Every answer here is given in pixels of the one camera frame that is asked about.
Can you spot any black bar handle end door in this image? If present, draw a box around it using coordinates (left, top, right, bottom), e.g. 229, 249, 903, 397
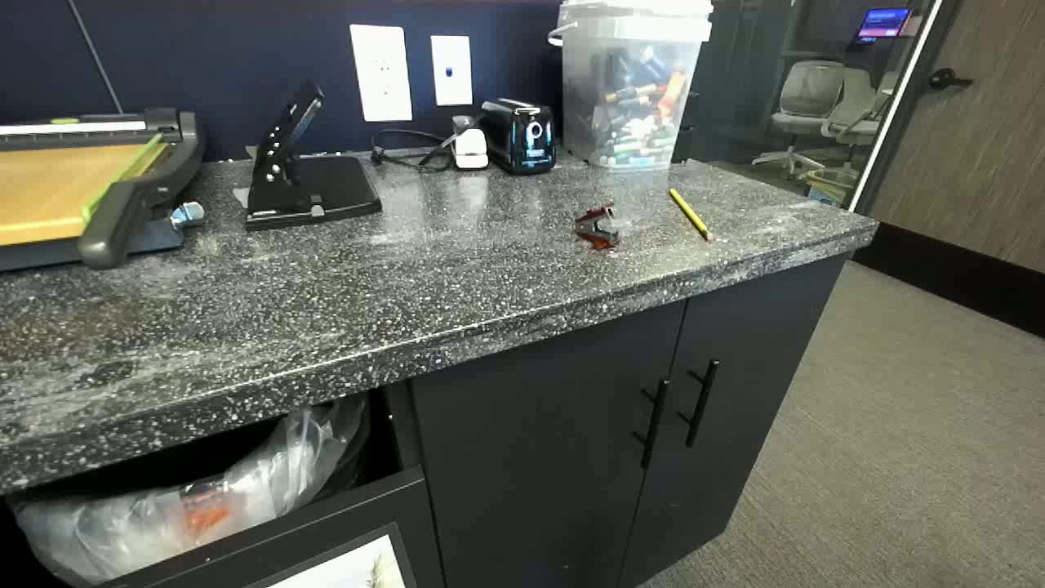
678, 355, 722, 451

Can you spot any black cabinet door beside drawer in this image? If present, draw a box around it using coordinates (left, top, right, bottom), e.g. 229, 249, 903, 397
410, 300, 688, 588

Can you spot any brown wooden door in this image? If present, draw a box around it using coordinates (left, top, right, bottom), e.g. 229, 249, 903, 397
868, 0, 1045, 275

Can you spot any dark red staple remover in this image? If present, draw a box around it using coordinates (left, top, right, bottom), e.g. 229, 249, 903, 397
572, 201, 625, 253

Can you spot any small white desk device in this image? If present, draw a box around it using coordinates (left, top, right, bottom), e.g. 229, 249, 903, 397
449, 112, 495, 172

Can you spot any yellow pencil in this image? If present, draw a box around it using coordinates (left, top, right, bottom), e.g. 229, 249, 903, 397
666, 187, 715, 246

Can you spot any black hole punch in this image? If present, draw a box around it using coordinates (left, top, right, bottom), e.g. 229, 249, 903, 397
244, 81, 385, 229

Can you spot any clear plastic lidded container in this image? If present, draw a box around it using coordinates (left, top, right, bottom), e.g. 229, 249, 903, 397
545, 0, 720, 172

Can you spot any white label on drawer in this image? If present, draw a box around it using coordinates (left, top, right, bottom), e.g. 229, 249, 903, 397
266, 524, 418, 588

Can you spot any glass office window panel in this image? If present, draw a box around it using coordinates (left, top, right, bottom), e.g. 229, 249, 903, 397
674, 0, 941, 208

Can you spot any small pale blue clip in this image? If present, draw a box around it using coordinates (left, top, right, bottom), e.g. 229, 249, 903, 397
168, 199, 209, 233

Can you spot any grey office chair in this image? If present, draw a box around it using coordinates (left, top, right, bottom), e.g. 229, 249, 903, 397
748, 57, 892, 176

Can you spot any black trash drawer front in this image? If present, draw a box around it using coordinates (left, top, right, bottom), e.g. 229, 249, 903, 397
103, 468, 446, 588

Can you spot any clear plastic trash bag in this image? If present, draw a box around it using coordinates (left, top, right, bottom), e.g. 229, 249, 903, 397
10, 395, 373, 588

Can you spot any lit computer monitor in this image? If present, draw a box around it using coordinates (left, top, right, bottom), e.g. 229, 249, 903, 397
855, 3, 916, 46

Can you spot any green and wood paper trimmer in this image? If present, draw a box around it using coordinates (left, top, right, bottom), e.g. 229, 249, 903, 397
0, 105, 209, 275

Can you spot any black power cable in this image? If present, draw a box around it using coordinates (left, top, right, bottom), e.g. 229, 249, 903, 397
371, 127, 460, 176

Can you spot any black bar handle inner door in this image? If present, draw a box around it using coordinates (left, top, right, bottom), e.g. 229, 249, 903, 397
631, 376, 674, 469

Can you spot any small white wall plate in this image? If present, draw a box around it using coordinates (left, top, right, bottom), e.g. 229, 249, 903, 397
427, 32, 477, 112

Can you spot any large white wall plate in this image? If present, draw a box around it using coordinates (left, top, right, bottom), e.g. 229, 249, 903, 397
348, 20, 418, 127

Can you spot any white window frame strip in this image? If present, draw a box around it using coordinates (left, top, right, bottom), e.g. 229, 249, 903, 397
847, 0, 955, 214

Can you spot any black wall baseboard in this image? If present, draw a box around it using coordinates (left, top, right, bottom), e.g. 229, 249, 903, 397
854, 223, 1045, 339

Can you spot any black door lever handle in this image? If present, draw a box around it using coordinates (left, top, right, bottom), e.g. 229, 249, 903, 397
924, 65, 977, 93

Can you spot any thin grey wall cord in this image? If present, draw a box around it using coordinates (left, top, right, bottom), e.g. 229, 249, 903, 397
61, 0, 125, 112

